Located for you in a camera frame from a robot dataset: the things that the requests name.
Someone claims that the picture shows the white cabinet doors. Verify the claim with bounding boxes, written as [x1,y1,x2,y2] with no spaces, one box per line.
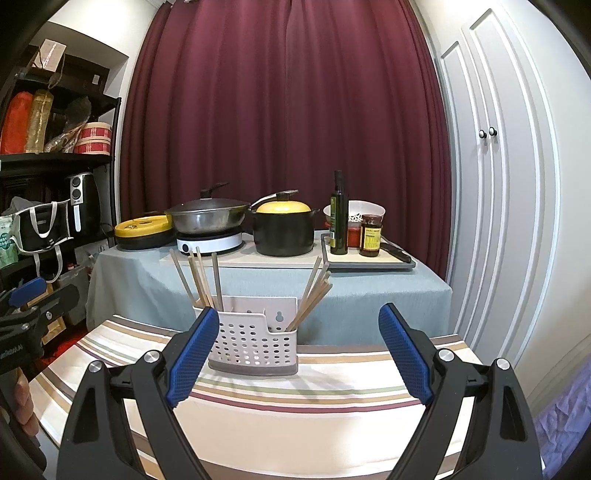
[421,1,590,412]

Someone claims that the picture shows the red container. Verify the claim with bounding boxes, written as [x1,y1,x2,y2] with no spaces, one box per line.
[327,223,361,248]

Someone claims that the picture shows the wooden chopstick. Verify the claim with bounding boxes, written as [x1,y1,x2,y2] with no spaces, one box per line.
[194,246,214,308]
[287,272,332,332]
[188,255,212,307]
[293,282,332,331]
[287,262,329,331]
[211,252,224,312]

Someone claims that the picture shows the black shelf unit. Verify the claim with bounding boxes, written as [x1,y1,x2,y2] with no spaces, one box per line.
[1,45,122,267]

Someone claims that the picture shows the black pot yellow lid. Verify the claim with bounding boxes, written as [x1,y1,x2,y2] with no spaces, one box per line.
[249,190,318,257]

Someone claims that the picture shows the light blue tablecloth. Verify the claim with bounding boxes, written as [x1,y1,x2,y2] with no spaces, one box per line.
[86,247,453,346]

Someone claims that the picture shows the orange package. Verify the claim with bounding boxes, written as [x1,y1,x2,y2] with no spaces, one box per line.
[1,91,33,155]

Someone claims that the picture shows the white perforated utensil caddy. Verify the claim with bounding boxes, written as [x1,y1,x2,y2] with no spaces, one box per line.
[208,296,298,377]

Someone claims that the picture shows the red white round tin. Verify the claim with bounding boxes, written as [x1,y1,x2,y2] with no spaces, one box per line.
[73,122,112,155]

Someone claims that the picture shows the sauce jar yellow label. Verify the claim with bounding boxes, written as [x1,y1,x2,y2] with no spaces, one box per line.
[360,214,382,257]

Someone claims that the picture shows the white bowl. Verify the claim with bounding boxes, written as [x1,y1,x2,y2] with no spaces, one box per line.
[348,200,386,229]

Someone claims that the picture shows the dark olive oil bottle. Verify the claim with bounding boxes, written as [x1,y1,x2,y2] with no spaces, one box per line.
[331,170,349,255]

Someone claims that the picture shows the chopstick in caddy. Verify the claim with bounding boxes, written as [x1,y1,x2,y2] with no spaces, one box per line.
[287,256,322,331]
[169,249,197,307]

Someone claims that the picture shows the yellow black flat pan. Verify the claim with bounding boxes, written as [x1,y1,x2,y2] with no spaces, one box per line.
[114,214,176,250]

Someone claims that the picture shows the black air fryer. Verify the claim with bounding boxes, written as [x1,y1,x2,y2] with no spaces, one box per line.
[68,172,101,243]

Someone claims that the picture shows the striped tablecloth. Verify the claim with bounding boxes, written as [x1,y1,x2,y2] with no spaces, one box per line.
[28,314,484,480]

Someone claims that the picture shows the person's left hand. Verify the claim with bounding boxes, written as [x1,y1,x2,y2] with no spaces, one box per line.
[14,369,39,437]

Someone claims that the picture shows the steel wok with lid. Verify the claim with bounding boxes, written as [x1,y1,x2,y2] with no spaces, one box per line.
[164,181,301,235]

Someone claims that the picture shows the maroon curtain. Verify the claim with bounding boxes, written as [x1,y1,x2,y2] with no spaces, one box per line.
[120,1,452,274]

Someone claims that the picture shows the gold package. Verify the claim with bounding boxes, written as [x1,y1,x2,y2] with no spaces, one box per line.
[25,90,54,154]

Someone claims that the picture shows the white induction cooker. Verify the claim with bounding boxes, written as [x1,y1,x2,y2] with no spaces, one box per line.
[176,227,243,255]

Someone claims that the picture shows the chopstick in caddy left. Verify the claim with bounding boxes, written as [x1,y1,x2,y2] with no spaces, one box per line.
[169,249,197,307]

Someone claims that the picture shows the black white tote bag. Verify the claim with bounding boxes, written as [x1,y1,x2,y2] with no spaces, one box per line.
[10,200,73,284]

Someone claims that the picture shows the grey tray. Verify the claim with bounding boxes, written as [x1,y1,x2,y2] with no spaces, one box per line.
[321,233,416,272]

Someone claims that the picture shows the chopstick in caddy right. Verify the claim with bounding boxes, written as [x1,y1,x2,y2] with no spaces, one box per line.
[287,256,322,331]

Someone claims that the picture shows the green white packet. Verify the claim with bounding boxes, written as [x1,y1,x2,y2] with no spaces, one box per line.
[0,216,18,268]

